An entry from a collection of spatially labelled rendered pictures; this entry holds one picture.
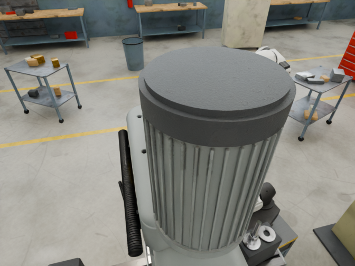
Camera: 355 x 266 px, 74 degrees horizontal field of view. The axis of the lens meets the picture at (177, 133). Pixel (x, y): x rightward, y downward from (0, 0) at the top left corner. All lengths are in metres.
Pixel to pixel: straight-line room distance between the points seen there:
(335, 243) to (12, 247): 3.17
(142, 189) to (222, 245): 0.22
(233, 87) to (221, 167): 0.09
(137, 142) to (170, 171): 0.39
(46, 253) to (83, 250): 0.35
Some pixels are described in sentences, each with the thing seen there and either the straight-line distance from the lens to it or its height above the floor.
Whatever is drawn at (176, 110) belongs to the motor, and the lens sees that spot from 0.25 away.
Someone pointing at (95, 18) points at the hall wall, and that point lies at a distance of 8.22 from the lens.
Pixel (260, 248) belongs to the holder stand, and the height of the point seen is 1.11.
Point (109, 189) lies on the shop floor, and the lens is 3.06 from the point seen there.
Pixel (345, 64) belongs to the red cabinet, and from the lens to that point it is 6.34.
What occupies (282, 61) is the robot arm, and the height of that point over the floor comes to 2.02.
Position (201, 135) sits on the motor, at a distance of 0.25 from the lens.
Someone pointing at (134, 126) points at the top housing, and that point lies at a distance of 0.75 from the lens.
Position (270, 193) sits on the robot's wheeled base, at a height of 0.73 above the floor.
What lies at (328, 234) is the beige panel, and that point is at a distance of 3.02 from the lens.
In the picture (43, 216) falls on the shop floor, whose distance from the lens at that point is 3.11.
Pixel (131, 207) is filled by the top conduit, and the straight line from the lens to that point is 0.65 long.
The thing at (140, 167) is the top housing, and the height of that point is 1.89.
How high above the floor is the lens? 2.34
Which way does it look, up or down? 39 degrees down
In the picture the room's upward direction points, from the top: straight up
